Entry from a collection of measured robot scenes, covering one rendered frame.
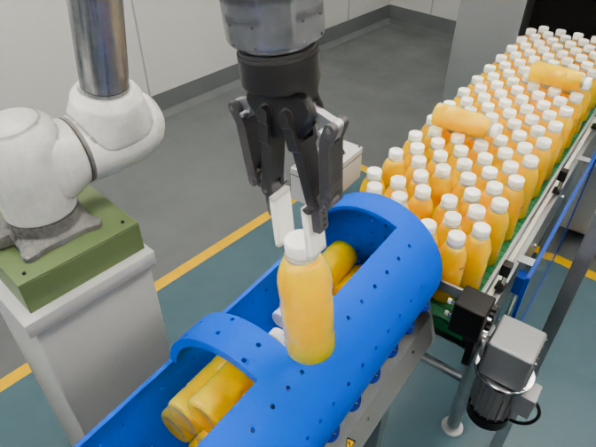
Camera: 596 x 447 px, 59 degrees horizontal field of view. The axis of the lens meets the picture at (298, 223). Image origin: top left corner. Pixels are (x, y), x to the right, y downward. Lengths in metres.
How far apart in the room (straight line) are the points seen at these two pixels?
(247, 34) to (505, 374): 1.09
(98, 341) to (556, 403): 1.74
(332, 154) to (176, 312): 2.06
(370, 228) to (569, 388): 1.53
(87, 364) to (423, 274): 0.84
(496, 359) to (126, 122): 0.99
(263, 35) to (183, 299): 2.18
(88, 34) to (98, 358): 0.76
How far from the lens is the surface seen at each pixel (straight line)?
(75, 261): 1.23
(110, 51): 1.12
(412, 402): 2.22
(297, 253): 0.59
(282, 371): 0.77
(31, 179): 1.16
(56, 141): 1.17
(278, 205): 0.58
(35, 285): 1.21
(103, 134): 1.19
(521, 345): 1.34
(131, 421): 0.94
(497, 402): 1.48
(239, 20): 0.46
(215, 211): 3.04
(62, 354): 1.35
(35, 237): 1.25
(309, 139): 0.52
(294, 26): 0.45
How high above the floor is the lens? 1.84
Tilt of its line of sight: 39 degrees down
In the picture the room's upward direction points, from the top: straight up
